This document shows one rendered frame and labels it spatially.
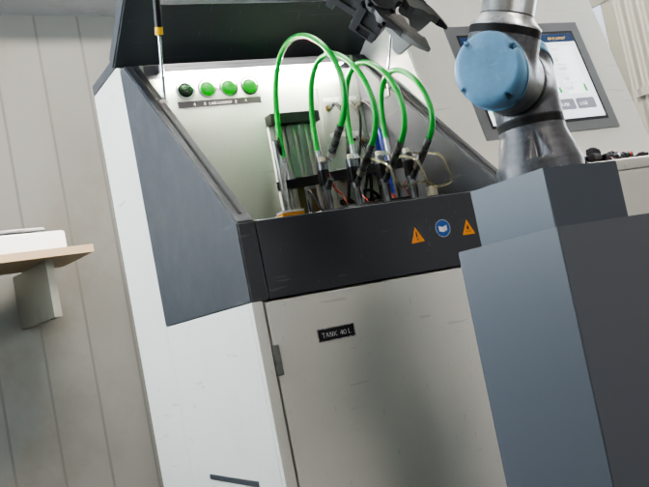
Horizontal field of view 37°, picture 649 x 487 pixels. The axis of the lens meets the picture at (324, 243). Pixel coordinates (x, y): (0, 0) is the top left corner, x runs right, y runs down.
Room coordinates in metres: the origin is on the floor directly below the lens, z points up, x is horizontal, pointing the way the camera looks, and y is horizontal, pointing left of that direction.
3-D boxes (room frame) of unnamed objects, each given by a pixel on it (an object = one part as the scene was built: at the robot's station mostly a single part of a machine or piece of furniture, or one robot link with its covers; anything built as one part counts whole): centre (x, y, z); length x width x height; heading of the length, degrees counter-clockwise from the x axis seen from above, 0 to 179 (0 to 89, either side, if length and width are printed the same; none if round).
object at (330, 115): (2.62, -0.12, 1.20); 0.13 x 0.03 x 0.31; 117
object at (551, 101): (1.66, -0.39, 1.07); 0.13 x 0.12 x 0.14; 153
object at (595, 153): (2.48, -0.75, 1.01); 0.23 x 0.11 x 0.06; 117
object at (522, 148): (1.66, -0.39, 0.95); 0.15 x 0.15 x 0.10
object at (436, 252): (2.06, -0.14, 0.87); 0.62 x 0.04 x 0.16; 117
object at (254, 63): (2.51, 0.09, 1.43); 0.54 x 0.03 x 0.02; 117
